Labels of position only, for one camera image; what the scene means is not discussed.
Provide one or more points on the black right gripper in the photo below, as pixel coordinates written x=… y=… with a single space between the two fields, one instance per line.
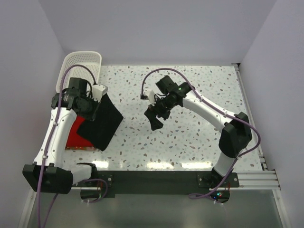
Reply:
x=151 y=112

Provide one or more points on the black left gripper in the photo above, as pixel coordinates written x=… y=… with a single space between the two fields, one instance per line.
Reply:
x=91 y=116

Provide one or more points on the black t shirt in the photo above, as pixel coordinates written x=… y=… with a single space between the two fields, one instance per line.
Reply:
x=101 y=130

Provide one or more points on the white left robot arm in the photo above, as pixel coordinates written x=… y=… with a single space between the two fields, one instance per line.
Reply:
x=46 y=173

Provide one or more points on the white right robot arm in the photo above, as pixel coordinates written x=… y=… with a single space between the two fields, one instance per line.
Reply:
x=235 y=133

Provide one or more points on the red folded t shirt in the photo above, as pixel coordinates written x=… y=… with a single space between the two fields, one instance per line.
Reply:
x=75 y=141

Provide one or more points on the white plastic basket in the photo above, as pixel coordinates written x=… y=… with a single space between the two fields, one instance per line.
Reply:
x=90 y=59

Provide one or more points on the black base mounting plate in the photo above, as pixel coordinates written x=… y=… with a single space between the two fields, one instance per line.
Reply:
x=108 y=184

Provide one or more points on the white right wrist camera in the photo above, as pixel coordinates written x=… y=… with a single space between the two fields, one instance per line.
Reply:
x=151 y=97

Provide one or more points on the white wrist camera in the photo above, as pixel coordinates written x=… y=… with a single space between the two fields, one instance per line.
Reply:
x=151 y=97
x=98 y=91

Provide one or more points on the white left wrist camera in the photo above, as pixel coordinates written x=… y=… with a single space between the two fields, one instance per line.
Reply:
x=98 y=91

